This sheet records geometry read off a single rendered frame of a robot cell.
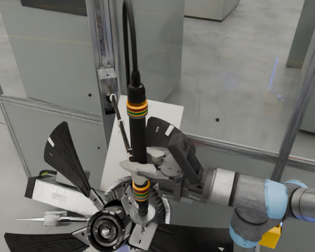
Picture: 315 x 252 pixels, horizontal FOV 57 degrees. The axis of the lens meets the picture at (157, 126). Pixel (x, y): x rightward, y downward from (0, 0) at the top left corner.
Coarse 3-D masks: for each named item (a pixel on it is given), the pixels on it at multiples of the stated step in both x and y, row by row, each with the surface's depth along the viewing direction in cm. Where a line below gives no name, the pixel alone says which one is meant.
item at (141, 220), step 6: (132, 180) 77; (132, 192) 77; (150, 204) 81; (132, 210) 80; (150, 210) 80; (132, 216) 78; (138, 216) 78; (144, 216) 78; (150, 216) 78; (138, 222) 77; (144, 222) 77
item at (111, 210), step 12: (108, 204) 94; (120, 204) 93; (96, 216) 83; (108, 216) 83; (120, 216) 82; (96, 228) 83; (108, 228) 83; (120, 228) 81; (132, 228) 87; (96, 240) 84; (108, 240) 82; (120, 240) 81
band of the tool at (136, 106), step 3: (126, 102) 58; (129, 102) 60; (141, 102) 61; (144, 102) 60; (129, 105) 57; (132, 105) 61; (135, 105) 61; (138, 105) 61; (141, 105) 61; (144, 105) 57; (132, 108) 57; (135, 108) 57; (138, 108) 57; (132, 111) 57; (141, 111) 57; (141, 114) 58
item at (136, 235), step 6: (150, 222) 89; (138, 228) 87; (144, 228) 87; (150, 228) 87; (132, 234) 85; (138, 234) 85; (144, 234) 86; (150, 234) 86; (132, 240) 84; (138, 240) 84; (144, 240) 84; (150, 240) 84; (138, 246) 83; (144, 246) 83
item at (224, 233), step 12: (156, 228) 87; (168, 228) 87; (180, 228) 87; (192, 228) 87; (204, 228) 87; (216, 228) 87; (228, 228) 86; (156, 240) 84; (168, 240) 84; (180, 240) 84; (192, 240) 85; (204, 240) 85; (216, 240) 84; (228, 240) 84
